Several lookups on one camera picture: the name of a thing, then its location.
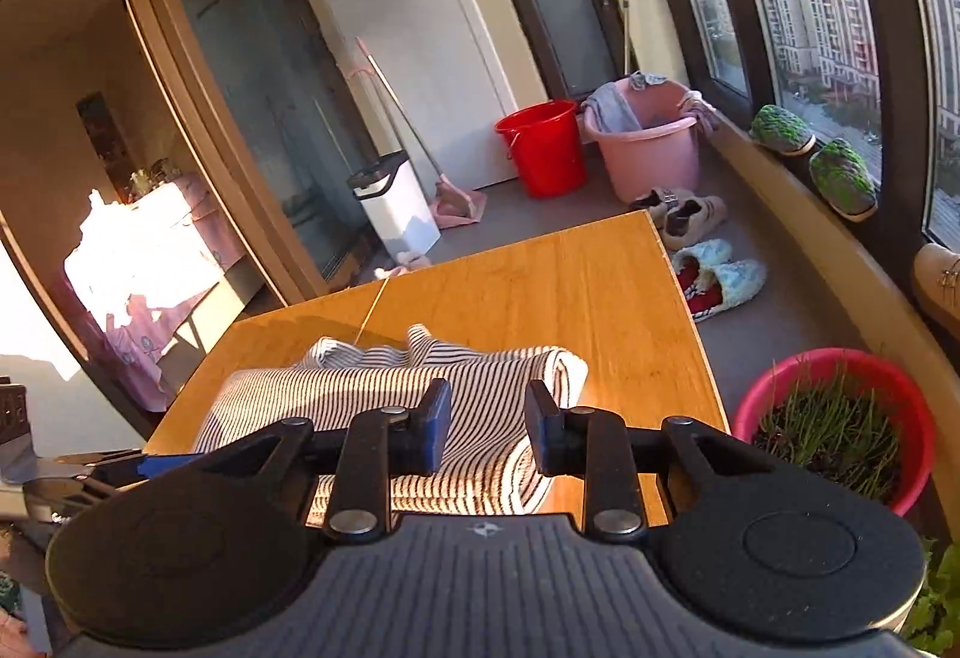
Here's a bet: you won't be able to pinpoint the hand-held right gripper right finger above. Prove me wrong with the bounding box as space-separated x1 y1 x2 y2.
525 379 758 545

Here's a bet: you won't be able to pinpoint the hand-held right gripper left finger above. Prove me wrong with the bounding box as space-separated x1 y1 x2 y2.
206 377 453 546

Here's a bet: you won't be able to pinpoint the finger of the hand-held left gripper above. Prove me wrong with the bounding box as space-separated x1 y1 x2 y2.
54 448 205 480

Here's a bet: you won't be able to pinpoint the striped knit garment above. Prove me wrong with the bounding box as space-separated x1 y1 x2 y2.
191 323 590 516

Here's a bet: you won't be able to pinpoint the bed with pink sheet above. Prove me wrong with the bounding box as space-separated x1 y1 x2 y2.
64 170 248 411

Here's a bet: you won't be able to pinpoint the pink dustpan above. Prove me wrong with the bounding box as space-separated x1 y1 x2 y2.
431 176 488 230

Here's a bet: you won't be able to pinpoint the white trash bin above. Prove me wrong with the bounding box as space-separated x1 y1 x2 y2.
346 150 442 254

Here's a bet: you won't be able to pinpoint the light blue slipper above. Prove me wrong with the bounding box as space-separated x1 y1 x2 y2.
679 259 767 323
670 238 734 277

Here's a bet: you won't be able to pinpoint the red bucket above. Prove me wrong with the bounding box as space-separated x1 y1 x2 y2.
493 99 588 199

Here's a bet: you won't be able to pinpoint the red plant pot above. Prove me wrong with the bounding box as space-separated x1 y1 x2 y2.
731 348 937 516

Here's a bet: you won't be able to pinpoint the pink plastic basin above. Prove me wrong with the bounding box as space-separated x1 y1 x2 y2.
583 77 702 204

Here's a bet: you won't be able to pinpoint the sliding glass door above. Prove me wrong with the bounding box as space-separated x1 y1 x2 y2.
97 0 383 307

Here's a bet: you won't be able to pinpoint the grey cloth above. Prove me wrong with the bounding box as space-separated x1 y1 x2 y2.
583 71 668 134

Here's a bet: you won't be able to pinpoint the pink rag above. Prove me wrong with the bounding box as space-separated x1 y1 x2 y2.
679 90 722 134

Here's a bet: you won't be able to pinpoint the white flush door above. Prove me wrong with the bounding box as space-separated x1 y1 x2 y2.
281 0 520 194

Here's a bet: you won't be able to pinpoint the tan shoe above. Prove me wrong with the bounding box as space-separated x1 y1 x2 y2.
913 243 960 336

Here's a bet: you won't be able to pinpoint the green leafy plant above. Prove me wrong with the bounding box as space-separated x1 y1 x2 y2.
904 538 960 658

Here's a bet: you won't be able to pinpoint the wall picture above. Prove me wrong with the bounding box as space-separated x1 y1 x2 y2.
75 92 127 183

